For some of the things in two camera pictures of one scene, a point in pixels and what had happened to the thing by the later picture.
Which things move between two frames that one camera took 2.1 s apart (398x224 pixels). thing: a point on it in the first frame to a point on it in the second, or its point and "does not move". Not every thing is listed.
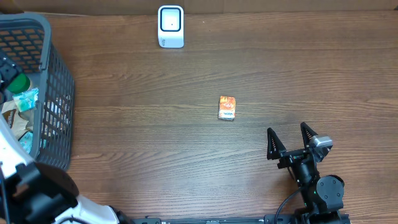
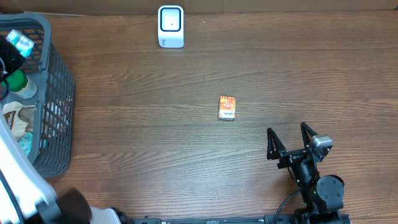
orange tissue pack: x=227 y=107 does not move
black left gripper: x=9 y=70 to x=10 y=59
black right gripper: x=277 y=148 does not move
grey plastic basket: x=27 y=38 does not move
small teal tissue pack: x=26 y=100 to x=22 y=44
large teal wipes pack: x=26 y=141 does not move
